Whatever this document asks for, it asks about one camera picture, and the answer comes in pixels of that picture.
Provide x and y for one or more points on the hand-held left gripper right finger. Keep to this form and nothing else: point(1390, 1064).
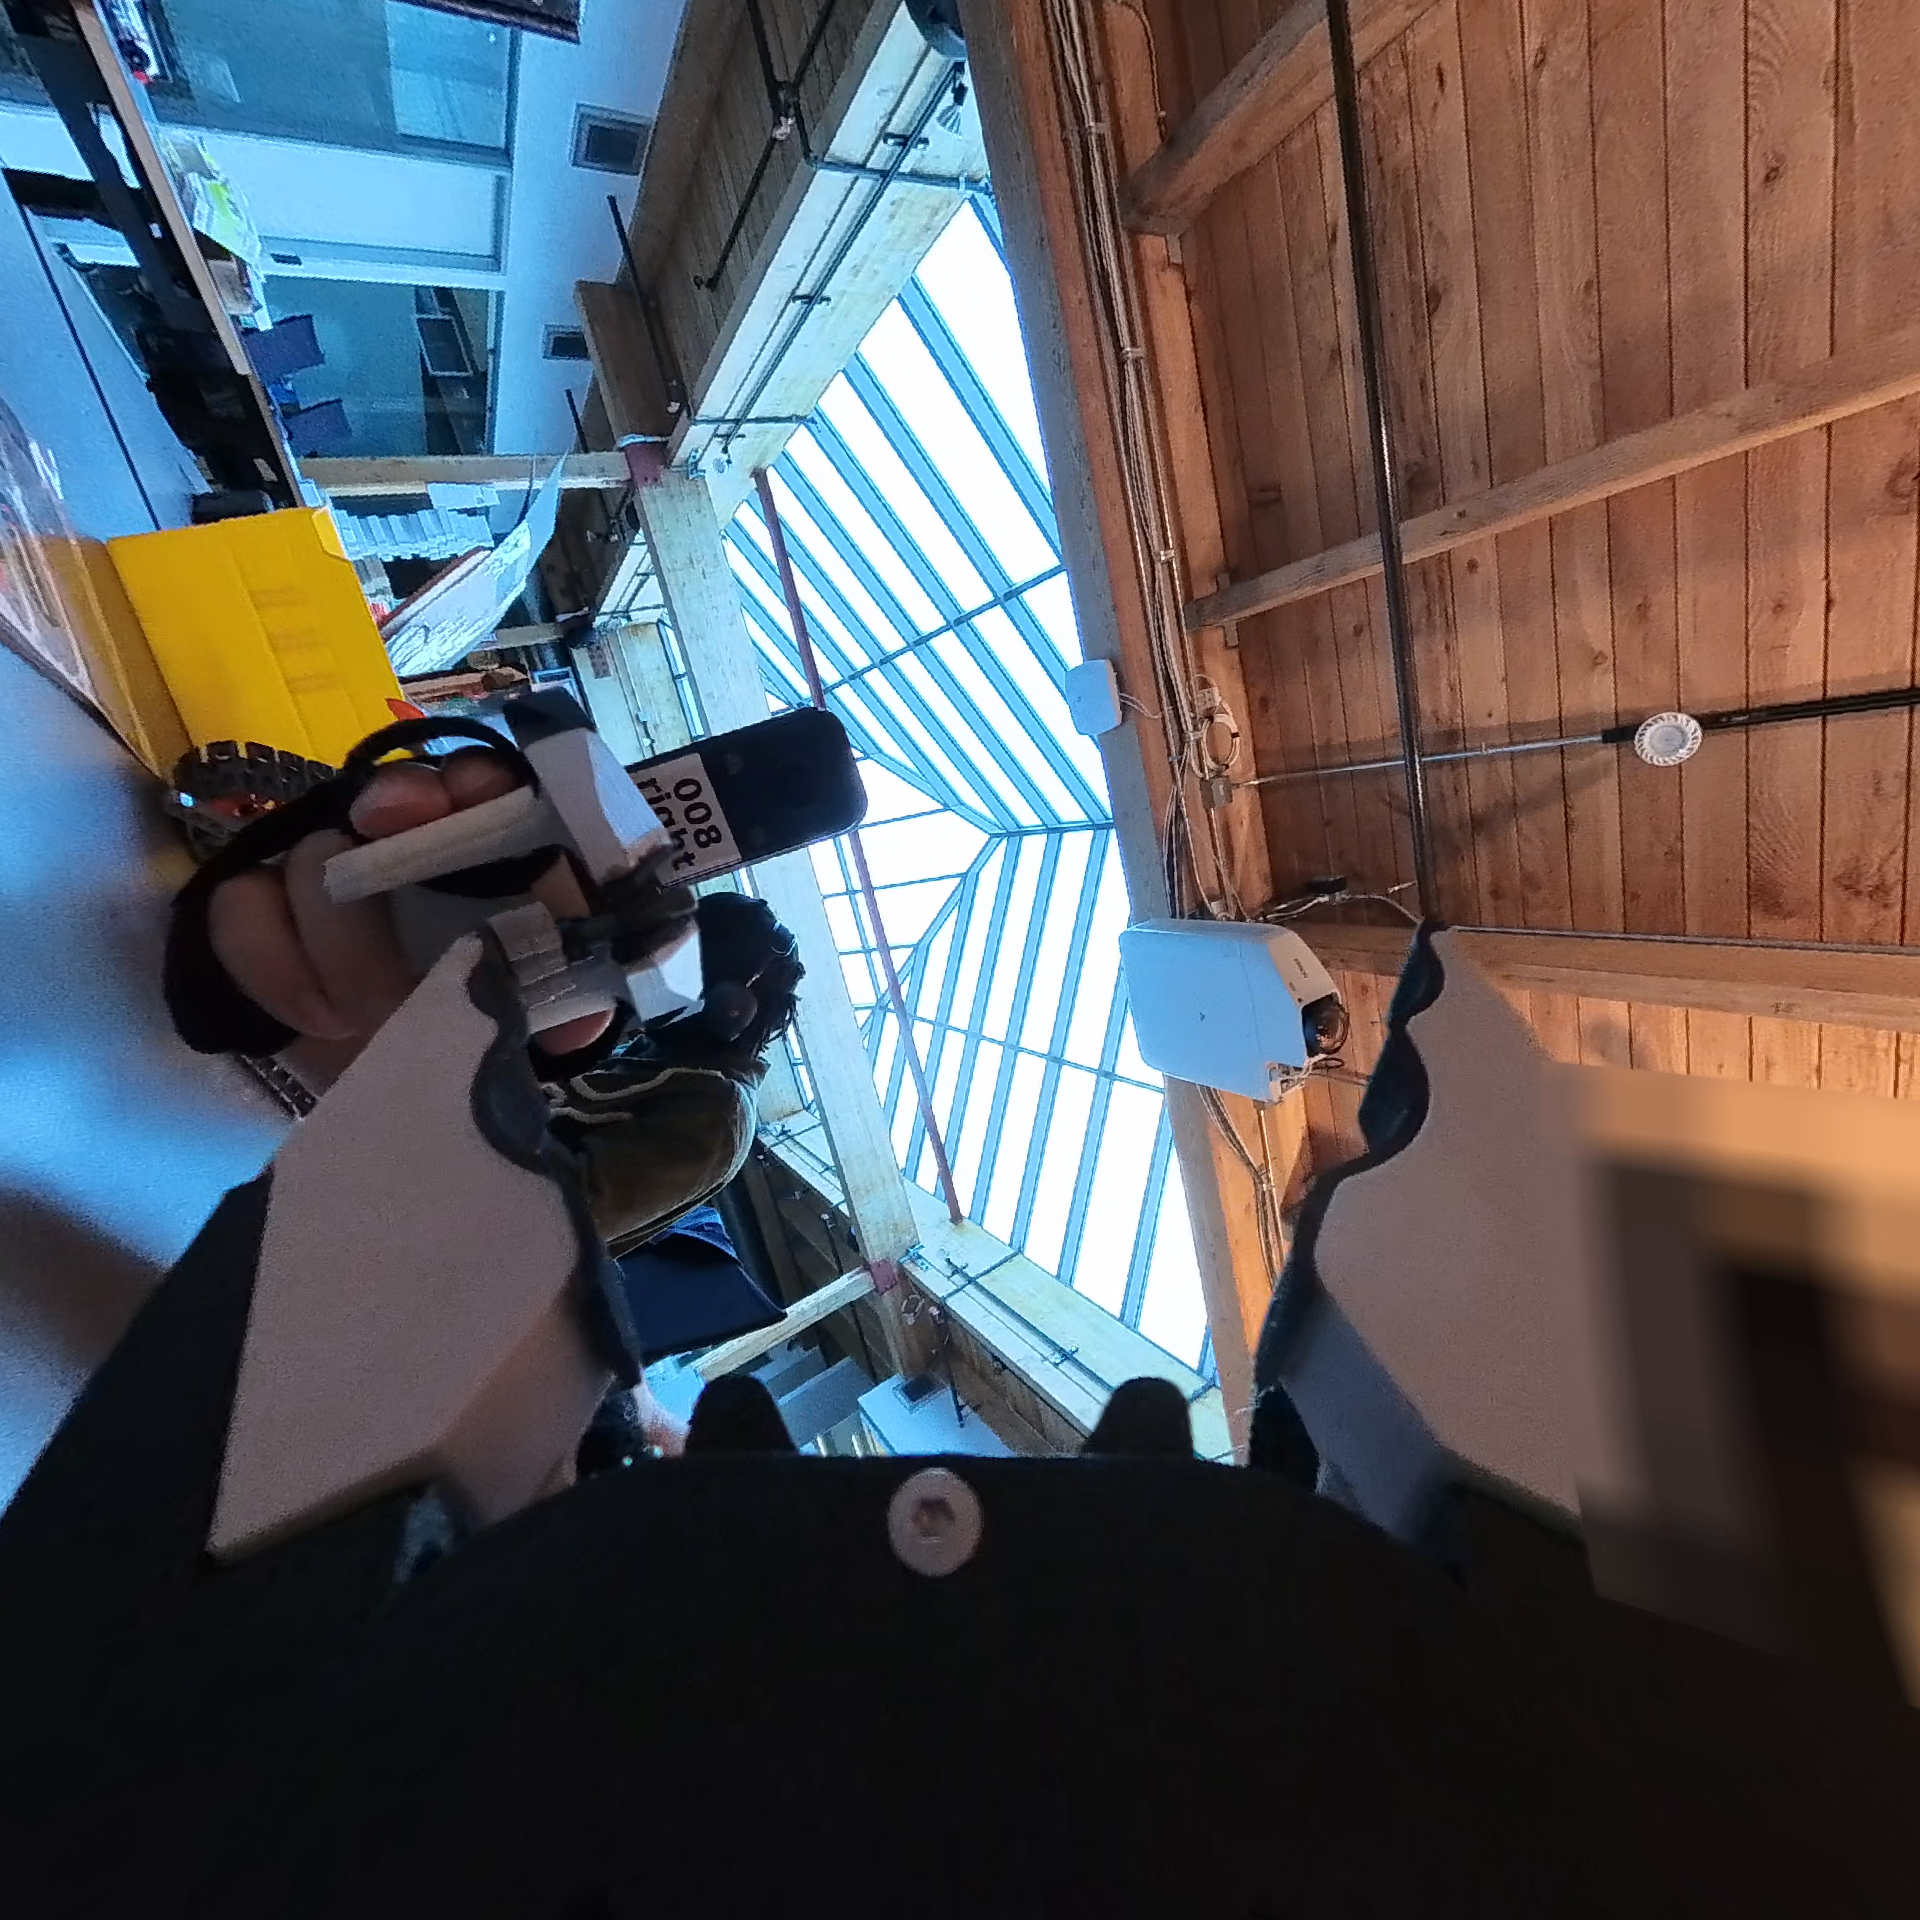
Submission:
point(1454, 1246)

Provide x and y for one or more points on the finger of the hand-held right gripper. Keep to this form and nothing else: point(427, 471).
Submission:
point(663, 973)
point(592, 802)

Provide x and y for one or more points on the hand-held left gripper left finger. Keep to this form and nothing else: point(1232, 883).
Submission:
point(391, 1231)

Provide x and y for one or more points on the person's right hand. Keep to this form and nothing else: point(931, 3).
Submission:
point(300, 946)

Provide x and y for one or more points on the red metal rod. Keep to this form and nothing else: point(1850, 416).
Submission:
point(841, 752)

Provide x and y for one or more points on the silver wristwatch band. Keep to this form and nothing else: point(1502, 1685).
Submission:
point(285, 1085)

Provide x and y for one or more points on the skylight window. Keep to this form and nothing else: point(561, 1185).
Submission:
point(960, 677)

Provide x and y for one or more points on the white hanging banner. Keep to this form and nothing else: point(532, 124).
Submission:
point(480, 573)

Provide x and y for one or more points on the black toy track assembly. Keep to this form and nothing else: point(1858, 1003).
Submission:
point(241, 779)

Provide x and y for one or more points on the yellow plastic bin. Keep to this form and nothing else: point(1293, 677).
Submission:
point(252, 634)

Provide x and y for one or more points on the thin metal conduit rod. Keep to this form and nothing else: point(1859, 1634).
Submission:
point(1497, 756)

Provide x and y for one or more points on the white smoke detector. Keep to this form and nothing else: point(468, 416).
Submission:
point(1671, 737)

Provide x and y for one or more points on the colourful flat kit box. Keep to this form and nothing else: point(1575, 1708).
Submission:
point(38, 573)

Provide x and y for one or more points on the black ceiling pipe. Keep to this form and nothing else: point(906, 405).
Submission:
point(1381, 447)

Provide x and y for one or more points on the black dome lamp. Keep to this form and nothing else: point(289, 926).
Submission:
point(937, 20)

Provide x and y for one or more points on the white wall access point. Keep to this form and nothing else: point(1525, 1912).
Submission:
point(1094, 697)

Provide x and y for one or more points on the white security camera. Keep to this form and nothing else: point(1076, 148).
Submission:
point(1212, 1007)

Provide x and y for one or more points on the small wall vent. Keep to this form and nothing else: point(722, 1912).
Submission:
point(566, 342)

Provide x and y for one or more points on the grey wall vent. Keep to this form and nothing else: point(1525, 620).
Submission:
point(610, 140)

